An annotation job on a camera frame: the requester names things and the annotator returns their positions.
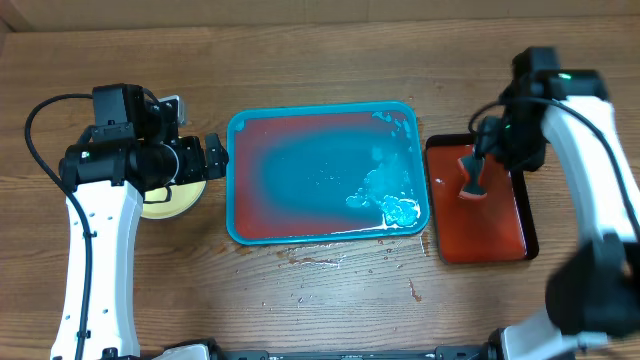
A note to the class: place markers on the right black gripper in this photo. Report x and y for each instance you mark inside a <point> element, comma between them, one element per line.
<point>489,146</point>

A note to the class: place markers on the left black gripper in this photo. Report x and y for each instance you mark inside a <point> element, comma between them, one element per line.
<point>188,150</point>

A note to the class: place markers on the yellow-green plate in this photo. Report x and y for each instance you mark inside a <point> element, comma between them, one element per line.
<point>164,203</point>

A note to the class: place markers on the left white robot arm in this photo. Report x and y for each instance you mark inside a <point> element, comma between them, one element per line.
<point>131,164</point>

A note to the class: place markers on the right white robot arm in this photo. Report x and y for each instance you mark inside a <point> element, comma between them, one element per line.
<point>594,296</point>

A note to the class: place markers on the black tray with red water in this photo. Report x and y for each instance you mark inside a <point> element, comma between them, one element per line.
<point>498,227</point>

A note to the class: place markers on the teal serving tray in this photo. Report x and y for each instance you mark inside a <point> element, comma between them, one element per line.
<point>325,173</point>

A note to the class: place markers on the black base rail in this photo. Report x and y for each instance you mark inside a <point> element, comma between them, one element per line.
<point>201,351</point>

